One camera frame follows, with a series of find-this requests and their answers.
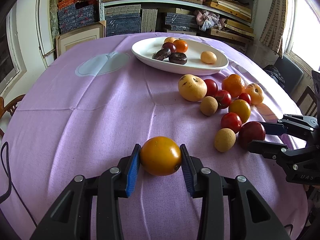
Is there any large orange mandarin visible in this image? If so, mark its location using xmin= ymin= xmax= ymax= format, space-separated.
xmin=221 ymin=74 xmax=245 ymax=98

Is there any dark red plum on plate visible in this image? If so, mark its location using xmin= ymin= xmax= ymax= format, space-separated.
xmin=162 ymin=42 xmax=176 ymax=53

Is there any dark red plum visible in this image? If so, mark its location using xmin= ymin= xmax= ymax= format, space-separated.
xmin=238 ymin=121 xmax=266 ymax=150
xmin=162 ymin=42 xmax=176 ymax=53

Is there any small red tomato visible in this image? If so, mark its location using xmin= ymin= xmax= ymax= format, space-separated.
xmin=238 ymin=92 xmax=252 ymax=105

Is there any framed picture leaning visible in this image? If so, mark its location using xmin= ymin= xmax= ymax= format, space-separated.
xmin=56 ymin=21 xmax=107 ymax=57

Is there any red cherry tomato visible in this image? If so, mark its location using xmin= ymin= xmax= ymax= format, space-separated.
xmin=204 ymin=79 xmax=219 ymax=97

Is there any white board leaning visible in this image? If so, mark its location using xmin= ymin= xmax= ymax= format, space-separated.
xmin=35 ymin=0 xmax=59 ymax=68

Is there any dark purple fruit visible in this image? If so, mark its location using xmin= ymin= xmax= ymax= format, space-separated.
xmin=152 ymin=48 xmax=171 ymax=61
xmin=169 ymin=53 xmax=188 ymax=65

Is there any peach striped tomato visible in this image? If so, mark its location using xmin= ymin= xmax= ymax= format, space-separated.
xmin=245 ymin=83 xmax=264 ymax=105

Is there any yellow orange tomato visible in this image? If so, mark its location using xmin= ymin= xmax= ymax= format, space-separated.
xmin=140 ymin=136 xmax=182 ymax=176
xmin=228 ymin=99 xmax=251 ymax=124

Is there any window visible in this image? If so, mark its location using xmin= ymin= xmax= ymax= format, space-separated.
xmin=1 ymin=5 xmax=27 ymax=97

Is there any beige striped fruit on plate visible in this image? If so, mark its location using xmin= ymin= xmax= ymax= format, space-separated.
xmin=164 ymin=37 xmax=176 ymax=43

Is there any small tan round fruit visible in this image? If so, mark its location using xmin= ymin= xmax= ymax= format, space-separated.
xmin=214 ymin=128 xmax=236 ymax=153

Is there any purple tablecloth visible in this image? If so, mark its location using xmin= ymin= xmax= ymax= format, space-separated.
xmin=3 ymin=33 xmax=308 ymax=239

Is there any black cable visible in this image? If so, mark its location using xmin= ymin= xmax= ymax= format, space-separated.
xmin=0 ymin=141 xmax=38 ymax=228

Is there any metal shelf with boxes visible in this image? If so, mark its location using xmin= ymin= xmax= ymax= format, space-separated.
xmin=57 ymin=0 xmax=257 ymax=53

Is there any pink cloth bundle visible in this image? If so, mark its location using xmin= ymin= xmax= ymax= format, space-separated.
xmin=194 ymin=10 xmax=223 ymax=31

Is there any tan kiwi-like fruit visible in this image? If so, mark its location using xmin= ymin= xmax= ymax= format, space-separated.
xmin=200 ymin=96 xmax=218 ymax=116

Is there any small mandarin on plate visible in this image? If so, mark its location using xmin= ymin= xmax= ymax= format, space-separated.
xmin=173 ymin=39 xmax=188 ymax=53

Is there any large yellow pear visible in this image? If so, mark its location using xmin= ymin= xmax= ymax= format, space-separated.
xmin=178 ymin=74 xmax=207 ymax=102

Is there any white oval plate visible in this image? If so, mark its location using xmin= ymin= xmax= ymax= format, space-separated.
xmin=131 ymin=37 xmax=229 ymax=76

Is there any dark chair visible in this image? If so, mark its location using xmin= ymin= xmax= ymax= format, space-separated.
xmin=263 ymin=56 xmax=304 ymax=94

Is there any red tomato with stem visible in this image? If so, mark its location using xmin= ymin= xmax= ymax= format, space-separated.
xmin=214 ymin=90 xmax=232 ymax=109

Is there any pale yellow fruit on plate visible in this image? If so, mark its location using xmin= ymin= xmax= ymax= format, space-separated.
xmin=200 ymin=51 xmax=217 ymax=64

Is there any checkered curtain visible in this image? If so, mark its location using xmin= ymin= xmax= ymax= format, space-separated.
xmin=260 ymin=0 xmax=287 ymax=57

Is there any wooden chair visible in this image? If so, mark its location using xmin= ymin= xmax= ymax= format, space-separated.
xmin=0 ymin=94 xmax=25 ymax=138

